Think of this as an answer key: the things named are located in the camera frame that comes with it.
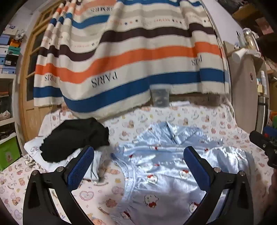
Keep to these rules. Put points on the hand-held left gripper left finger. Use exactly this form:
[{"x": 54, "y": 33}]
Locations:
[{"x": 80, "y": 168}]

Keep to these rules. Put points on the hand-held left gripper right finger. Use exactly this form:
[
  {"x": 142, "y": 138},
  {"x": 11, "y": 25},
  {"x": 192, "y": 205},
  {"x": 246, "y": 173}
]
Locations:
[{"x": 197, "y": 168}]

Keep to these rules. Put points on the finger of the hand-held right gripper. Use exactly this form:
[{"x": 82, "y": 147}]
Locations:
[
  {"x": 270, "y": 131},
  {"x": 258, "y": 138}
]

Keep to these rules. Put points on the colourful plastic toys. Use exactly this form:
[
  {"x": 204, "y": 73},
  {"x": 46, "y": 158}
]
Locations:
[{"x": 273, "y": 120}]

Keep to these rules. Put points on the stainless steel appliance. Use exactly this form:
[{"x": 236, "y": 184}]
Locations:
[{"x": 262, "y": 112}]

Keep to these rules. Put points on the black garment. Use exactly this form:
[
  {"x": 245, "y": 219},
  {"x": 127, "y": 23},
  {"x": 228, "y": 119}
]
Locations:
[{"x": 75, "y": 136}]

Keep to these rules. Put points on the bear print bed sheet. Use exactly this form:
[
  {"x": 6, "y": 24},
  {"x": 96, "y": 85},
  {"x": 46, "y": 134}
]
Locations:
[{"x": 194, "y": 121}]

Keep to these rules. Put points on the white spray bottle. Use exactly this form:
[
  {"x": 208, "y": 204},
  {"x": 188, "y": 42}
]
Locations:
[{"x": 263, "y": 82}]

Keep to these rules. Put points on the white garment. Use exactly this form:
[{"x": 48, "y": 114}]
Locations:
[{"x": 34, "y": 147}]

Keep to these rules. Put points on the beige oval board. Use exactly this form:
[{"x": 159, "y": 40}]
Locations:
[{"x": 242, "y": 86}]

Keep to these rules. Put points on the white elongated object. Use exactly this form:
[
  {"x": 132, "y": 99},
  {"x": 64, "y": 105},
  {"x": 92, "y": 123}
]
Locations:
[{"x": 180, "y": 103}]

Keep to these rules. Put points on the wooden door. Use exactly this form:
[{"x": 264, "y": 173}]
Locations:
[{"x": 29, "y": 121}]

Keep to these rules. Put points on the green storage bin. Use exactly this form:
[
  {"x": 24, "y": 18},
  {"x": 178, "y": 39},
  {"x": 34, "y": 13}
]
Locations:
[{"x": 8, "y": 153}]

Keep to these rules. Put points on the clear plastic container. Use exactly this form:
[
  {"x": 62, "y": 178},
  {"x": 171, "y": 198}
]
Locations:
[{"x": 160, "y": 97}]

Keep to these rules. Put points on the white hair dryer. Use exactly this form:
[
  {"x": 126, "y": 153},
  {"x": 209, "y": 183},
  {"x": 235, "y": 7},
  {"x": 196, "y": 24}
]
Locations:
[{"x": 240, "y": 55}]

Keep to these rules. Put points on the glass jar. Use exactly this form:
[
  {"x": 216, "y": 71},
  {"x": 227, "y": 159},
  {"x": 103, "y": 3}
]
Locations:
[{"x": 250, "y": 40}]

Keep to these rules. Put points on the white shelf unit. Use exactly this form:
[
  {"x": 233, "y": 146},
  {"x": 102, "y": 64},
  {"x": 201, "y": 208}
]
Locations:
[{"x": 13, "y": 97}]

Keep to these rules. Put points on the small glass bottle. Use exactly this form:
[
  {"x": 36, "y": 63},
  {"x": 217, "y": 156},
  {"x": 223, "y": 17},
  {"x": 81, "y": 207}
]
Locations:
[{"x": 238, "y": 37}]

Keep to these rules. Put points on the cardboard box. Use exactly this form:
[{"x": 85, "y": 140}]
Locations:
[{"x": 243, "y": 12}]

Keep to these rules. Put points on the striped blanket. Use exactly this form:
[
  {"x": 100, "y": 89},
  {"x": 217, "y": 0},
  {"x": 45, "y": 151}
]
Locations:
[{"x": 129, "y": 54}]

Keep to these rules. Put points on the stack of shoe boxes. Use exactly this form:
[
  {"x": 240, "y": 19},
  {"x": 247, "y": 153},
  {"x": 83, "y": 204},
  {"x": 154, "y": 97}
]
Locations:
[{"x": 8, "y": 49}]

